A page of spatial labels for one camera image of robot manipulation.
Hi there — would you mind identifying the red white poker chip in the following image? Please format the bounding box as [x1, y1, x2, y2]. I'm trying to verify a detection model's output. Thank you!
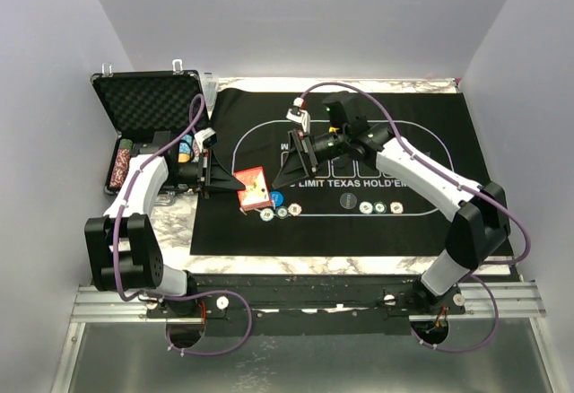
[288, 203, 302, 216]
[389, 202, 404, 214]

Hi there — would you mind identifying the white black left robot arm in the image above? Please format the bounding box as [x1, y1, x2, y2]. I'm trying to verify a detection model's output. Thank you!
[84, 148, 245, 317]

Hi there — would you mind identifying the pink green chip stack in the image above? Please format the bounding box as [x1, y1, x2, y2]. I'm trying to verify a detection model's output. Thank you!
[192, 138, 204, 162]

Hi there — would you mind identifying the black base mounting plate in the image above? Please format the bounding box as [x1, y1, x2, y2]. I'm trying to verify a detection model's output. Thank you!
[147, 274, 465, 336]

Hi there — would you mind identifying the aluminium extrusion rail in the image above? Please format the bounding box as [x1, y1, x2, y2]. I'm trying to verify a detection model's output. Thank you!
[70, 282, 547, 324]

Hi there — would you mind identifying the black aluminium chip case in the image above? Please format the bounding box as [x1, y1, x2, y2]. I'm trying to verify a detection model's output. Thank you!
[89, 58, 213, 197]

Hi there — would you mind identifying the blue small blind button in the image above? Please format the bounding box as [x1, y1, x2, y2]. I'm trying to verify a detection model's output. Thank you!
[270, 190, 284, 208]

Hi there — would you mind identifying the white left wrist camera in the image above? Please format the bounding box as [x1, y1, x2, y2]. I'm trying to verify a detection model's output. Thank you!
[194, 127, 217, 150]

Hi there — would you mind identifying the green white poker chip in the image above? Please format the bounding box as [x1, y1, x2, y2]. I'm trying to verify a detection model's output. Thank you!
[275, 206, 289, 219]
[374, 202, 387, 214]

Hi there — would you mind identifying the light blue chip stack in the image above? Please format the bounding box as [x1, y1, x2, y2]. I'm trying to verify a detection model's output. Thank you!
[178, 135, 194, 163]

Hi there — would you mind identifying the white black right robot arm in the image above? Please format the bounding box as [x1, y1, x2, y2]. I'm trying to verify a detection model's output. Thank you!
[272, 124, 510, 314]

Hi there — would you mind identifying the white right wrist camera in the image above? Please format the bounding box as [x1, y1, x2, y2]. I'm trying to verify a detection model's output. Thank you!
[286, 97, 310, 134]

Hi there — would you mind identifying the red white chip stack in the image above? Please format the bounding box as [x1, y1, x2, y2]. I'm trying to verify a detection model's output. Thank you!
[109, 148, 130, 188]

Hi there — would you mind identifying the black poker table mat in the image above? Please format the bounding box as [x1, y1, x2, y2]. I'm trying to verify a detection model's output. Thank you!
[190, 89, 490, 257]

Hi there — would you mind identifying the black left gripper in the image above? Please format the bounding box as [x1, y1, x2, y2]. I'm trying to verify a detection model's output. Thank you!
[161, 148, 246, 198]

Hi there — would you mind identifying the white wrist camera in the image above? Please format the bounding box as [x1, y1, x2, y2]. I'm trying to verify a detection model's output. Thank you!
[286, 97, 310, 134]
[194, 127, 217, 150]

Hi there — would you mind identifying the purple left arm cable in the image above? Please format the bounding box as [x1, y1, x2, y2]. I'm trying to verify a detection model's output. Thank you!
[112, 93, 255, 357]

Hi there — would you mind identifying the red playing card box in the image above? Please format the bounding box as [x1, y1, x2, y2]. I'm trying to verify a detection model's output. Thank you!
[233, 166, 273, 212]

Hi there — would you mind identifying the black dealer button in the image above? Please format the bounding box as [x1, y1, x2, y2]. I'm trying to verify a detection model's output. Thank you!
[339, 192, 358, 210]

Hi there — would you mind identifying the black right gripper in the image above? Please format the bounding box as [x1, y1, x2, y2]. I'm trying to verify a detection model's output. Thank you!
[274, 128, 349, 188]

